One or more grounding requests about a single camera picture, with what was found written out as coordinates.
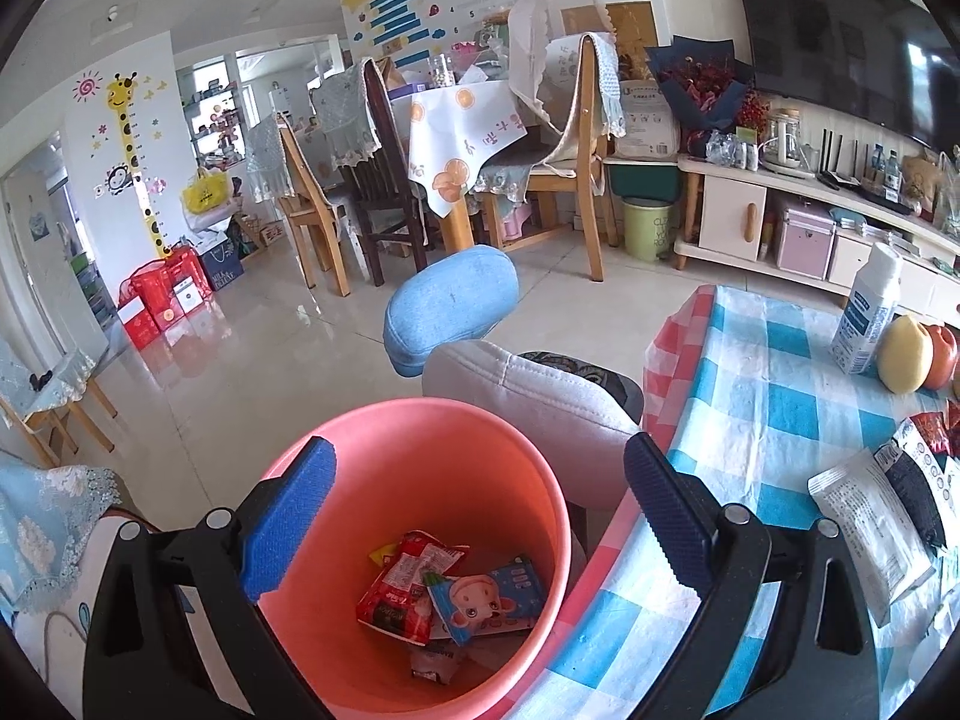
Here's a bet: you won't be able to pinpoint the dark blue flower bouquet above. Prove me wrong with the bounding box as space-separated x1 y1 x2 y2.
646 36 755 158

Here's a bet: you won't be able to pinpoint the pink storage box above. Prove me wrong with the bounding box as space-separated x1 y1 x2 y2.
775 200 836 280

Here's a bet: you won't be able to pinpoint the red gift boxes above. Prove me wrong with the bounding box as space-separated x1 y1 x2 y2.
117 245 213 349

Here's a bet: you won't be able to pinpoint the green trash can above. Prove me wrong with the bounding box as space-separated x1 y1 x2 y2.
622 197 672 263

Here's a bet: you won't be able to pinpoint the white printed packet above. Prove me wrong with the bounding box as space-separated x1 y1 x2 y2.
807 450 934 628

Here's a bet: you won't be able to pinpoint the cream tv cabinet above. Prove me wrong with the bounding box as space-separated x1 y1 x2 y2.
674 156 958 327

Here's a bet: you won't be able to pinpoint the wooden dining chair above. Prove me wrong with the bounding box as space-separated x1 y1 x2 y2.
473 31 625 281

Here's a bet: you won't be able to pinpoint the light wooden chair left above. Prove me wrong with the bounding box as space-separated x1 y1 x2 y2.
274 114 352 298

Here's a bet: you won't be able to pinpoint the yellow bag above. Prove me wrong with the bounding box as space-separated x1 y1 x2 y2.
181 167 231 215

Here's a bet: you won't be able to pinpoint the dark wooden chair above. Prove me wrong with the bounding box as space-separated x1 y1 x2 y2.
340 59 428 286

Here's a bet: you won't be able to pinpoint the yellow apple left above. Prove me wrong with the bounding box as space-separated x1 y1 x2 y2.
877 316 934 395

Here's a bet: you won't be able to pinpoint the black television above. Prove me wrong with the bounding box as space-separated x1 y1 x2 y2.
742 0 960 151

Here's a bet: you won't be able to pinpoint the white plastic milk bottle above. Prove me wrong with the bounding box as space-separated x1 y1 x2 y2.
830 242 903 376

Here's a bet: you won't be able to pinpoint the giraffe height wall sticker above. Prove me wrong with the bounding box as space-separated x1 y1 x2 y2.
106 71 171 259

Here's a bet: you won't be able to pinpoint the red snack wrapper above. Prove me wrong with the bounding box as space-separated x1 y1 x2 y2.
356 530 472 647
911 400 960 460

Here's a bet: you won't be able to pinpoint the pink trash bucket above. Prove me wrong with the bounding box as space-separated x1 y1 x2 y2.
259 397 571 718

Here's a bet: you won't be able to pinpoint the white electric kettle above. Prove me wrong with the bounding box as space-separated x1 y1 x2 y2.
760 107 814 179

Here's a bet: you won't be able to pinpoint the red apple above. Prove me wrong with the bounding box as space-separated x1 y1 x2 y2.
923 325 958 390

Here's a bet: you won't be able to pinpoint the blue cartoon girl wrapper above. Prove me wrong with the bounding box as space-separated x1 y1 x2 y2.
423 556 545 647

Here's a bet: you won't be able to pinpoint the blue white milk carton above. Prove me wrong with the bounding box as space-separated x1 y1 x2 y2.
874 418 958 551

